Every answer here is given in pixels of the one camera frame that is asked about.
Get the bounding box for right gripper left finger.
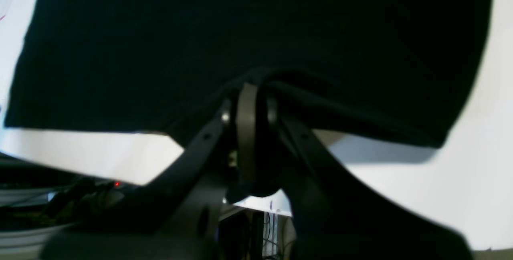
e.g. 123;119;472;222
40;84;258;260

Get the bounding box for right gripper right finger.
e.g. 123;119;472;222
256;95;473;260

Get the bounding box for black T-shirt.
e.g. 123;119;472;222
4;0;491;147

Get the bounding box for aluminium frame rail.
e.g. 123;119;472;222
0;153;135;255

